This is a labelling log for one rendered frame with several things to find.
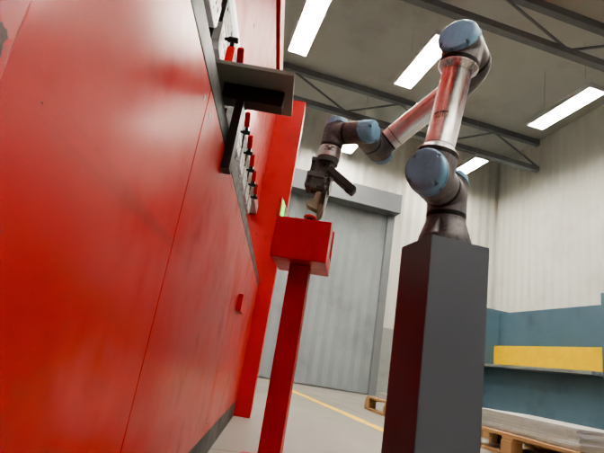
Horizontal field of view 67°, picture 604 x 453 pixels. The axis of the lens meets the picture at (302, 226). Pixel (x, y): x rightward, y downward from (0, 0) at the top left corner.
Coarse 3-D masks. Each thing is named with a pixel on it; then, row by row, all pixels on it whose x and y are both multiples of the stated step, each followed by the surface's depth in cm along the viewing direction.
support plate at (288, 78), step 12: (216, 60) 102; (228, 72) 104; (240, 72) 103; (252, 72) 103; (264, 72) 102; (276, 72) 102; (288, 72) 102; (252, 84) 108; (264, 84) 107; (276, 84) 106; (288, 84) 105; (288, 96) 110; (288, 108) 115
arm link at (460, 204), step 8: (456, 168) 135; (464, 176) 135; (464, 184) 134; (464, 192) 133; (456, 200) 131; (464, 200) 133; (432, 208) 134; (440, 208) 132; (448, 208) 131; (456, 208) 131; (464, 208) 133
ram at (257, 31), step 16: (240, 0) 147; (256, 0) 177; (272, 0) 222; (240, 16) 151; (256, 16) 183; (272, 16) 232; (240, 32) 156; (256, 32) 190; (272, 32) 244; (256, 48) 197; (272, 48) 255; (256, 64) 205; (272, 64) 269; (256, 112) 233; (256, 128) 244; (272, 128) 340; (256, 144) 256; (256, 160) 270; (256, 176) 285; (256, 208) 320
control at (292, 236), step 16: (288, 224) 130; (304, 224) 130; (320, 224) 130; (272, 240) 130; (288, 240) 129; (304, 240) 129; (320, 240) 128; (272, 256) 129; (288, 256) 128; (304, 256) 127; (320, 256) 127; (320, 272) 141
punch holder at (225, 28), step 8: (224, 0) 129; (224, 8) 128; (224, 16) 128; (224, 24) 130; (216, 32) 126; (224, 32) 130; (232, 32) 142; (216, 40) 125; (224, 40) 132; (216, 48) 126; (224, 48) 133; (216, 56) 129; (224, 56) 135
